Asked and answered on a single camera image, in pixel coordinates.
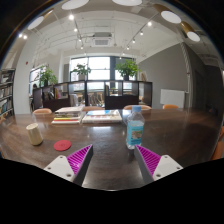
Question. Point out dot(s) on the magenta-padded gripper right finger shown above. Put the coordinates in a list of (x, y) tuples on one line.
[(166, 165)]

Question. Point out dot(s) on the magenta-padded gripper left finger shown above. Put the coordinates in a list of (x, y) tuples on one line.
[(59, 166)]

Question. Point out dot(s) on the clear plastic water bottle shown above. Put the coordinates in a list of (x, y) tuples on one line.
[(135, 130)]

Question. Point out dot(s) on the flat round red coaster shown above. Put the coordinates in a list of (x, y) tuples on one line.
[(62, 145)]

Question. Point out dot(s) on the cream paper cup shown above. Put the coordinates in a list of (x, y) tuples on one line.
[(34, 134)]

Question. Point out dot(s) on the stack of books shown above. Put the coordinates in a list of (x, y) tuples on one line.
[(68, 115)]

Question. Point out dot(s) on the orange chairs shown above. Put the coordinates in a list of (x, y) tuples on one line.
[(42, 111)]

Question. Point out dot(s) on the flat blue-covered magazine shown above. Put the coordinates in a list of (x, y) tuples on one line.
[(101, 116)]

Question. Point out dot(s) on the dark cube shelf unit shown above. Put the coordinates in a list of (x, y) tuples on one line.
[(146, 93)]

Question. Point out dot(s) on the tall dark bookshelf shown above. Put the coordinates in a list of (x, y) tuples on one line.
[(6, 100)]

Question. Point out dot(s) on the potted green plant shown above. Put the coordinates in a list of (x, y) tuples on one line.
[(127, 68), (47, 76), (81, 70)]

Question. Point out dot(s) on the white ceiling air conditioner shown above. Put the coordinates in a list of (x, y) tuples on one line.
[(101, 39)]

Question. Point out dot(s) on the round white ceiling lamps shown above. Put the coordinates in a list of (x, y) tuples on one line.
[(170, 16)]

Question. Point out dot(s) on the track ceiling spotlights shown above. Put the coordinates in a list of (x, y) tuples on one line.
[(71, 16)]

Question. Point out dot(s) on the white wall radiator panel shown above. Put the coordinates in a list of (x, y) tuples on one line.
[(172, 98)]

